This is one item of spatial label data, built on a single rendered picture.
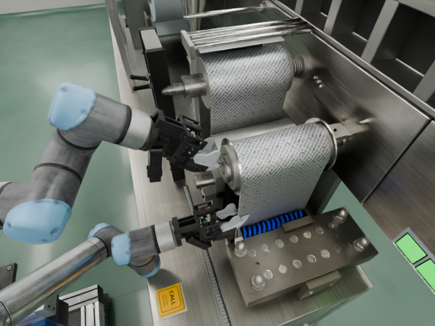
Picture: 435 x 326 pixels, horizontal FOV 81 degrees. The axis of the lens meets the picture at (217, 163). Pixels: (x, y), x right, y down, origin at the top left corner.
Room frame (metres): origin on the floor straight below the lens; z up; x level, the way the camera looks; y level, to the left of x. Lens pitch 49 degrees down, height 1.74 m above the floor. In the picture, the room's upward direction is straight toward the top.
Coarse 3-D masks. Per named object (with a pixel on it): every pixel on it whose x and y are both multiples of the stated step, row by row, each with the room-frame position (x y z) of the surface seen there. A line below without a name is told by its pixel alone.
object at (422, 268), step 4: (424, 264) 0.19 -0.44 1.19; (428, 264) 0.19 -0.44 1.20; (432, 264) 0.19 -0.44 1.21; (420, 268) 0.19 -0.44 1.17; (424, 268) 0.19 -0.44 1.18; (428, 268) 0.18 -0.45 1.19; (432, 268) 0.18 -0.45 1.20; (420, 272) 0.18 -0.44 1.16; (424, 272) 0.18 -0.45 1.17; (428, 272) 0.18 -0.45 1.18; (432, 272) 0.17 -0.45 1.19; (424, 276) 0.18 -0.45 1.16; (428, 276) 0.17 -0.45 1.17; (432, 276) 0.17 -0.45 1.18; (428, 280) 0.17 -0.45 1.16; (432, 280) 0.16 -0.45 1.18; (432, 284) 0.16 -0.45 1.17
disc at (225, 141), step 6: (222, 144) 0.47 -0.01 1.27; (228, 144) 0.43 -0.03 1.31; (234, 150) 0.40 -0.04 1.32; (234, 156) 0.39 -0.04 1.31; (240, 168) 0.36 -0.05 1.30; (240, 174) 0.36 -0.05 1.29; (240, 180) 0.35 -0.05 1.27; (240, 186) 0.35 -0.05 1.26; (234, 192) 0.37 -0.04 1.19; (240, 192) 0.34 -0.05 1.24
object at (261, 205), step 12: (300, 180) 0.41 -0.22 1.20; (312, 180) 0.42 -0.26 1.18; (264, 192) 0.38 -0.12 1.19; (276, 192) 0.39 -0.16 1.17; (288, 192) 0.40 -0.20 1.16; (300, 192) 0.41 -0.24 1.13; (240, 204) 0.35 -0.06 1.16; (252, 204) 0.37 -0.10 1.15; (264, 204) 0.38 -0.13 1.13; (276, 204) 0.39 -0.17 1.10; (288, 204) 0.41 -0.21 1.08; (300, 204) 0.42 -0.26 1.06; (240, 216) 0.36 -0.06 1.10; (252, 216) 0.37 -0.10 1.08; (264, 216) 0.38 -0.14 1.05; (276, 216) 0.40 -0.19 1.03; (240, 228) 0.36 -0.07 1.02
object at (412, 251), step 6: (402, 240) 0.25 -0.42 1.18; (408, 240) 0.24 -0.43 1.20; (402, 246) 0.24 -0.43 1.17; (408, 246) 0.23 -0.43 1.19; (414, 246) 0.23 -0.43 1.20; (408, 252) 0.22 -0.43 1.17; (414, 252) 0.22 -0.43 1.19; (420, 252) 0.21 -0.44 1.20; (408, 258) 0.22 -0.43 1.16; (414, 258) 0.21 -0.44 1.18; (420, 258) 0.20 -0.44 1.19
